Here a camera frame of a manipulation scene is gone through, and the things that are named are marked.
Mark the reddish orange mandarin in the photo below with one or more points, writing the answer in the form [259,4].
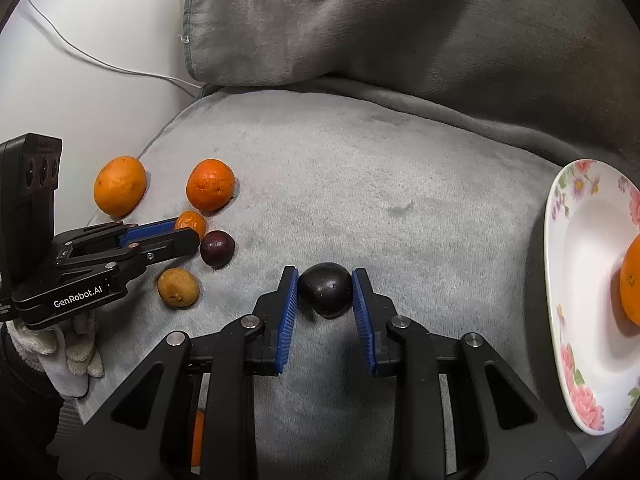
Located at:
[210,185]

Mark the large orange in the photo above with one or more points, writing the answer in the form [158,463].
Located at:
[120,185]

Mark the small dark purple plum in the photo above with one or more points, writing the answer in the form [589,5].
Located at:
[218,249]

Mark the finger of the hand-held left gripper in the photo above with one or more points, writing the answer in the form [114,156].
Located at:
[147,230]
[170,245]

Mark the person's left forearm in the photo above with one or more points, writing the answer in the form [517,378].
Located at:
[22,410]

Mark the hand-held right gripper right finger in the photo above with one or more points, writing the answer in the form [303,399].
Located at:
[364,320]

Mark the small orange kumquat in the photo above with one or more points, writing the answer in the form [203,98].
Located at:
[192,221]

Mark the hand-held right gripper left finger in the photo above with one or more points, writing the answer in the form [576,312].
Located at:
[286,320]

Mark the person's left hand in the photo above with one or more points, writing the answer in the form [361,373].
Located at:
[70,355]

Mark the brownish yellow fruit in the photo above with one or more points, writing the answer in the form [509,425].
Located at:
[178,287]

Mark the white floral plate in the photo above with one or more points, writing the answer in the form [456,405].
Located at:
[590,285]

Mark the dark grey pillow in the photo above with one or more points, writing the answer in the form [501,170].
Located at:
[400,25]

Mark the light grey fleece blanket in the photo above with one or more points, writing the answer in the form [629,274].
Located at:
[400,185]

